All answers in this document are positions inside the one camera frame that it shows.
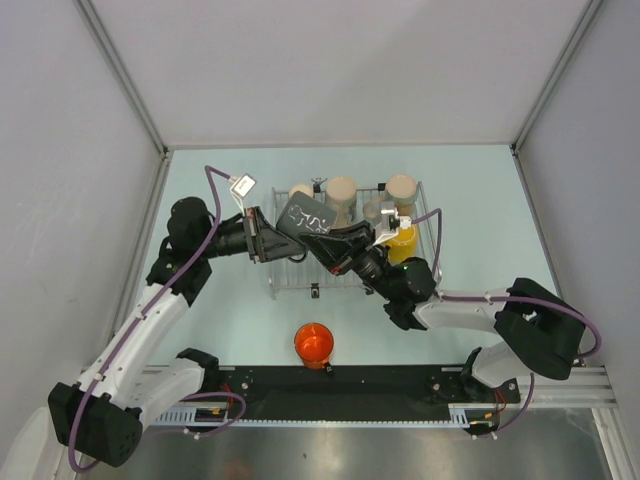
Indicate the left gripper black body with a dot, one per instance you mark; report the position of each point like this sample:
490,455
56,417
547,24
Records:
253,226

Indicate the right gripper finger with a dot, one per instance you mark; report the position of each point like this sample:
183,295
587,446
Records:
330,252
360,230

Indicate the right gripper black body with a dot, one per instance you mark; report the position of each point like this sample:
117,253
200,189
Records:
366,263

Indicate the yellow mug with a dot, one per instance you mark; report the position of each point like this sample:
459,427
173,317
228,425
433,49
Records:
403,245

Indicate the dark green mug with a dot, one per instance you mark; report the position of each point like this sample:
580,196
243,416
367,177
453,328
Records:
305,217

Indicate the plain beige mug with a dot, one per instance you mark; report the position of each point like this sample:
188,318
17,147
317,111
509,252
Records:
341,197

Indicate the beige floral mug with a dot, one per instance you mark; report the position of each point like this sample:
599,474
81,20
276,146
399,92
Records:
400,189

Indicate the stainless steel cup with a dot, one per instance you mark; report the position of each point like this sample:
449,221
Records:
304,189

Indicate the orange mug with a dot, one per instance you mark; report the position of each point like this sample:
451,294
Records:
314,344

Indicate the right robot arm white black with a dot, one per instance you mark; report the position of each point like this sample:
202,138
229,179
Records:
539,333

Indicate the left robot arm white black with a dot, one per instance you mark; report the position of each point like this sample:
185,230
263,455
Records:
104,414

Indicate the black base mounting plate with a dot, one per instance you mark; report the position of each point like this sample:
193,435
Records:
385,393

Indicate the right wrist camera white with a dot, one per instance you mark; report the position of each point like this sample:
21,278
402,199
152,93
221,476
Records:
390,224

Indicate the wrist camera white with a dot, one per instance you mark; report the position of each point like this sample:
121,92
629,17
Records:
240,187
390,224

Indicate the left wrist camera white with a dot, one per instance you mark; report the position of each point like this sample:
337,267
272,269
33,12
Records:
240,187

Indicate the metal wire dish rack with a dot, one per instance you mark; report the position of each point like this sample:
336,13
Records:
310,275

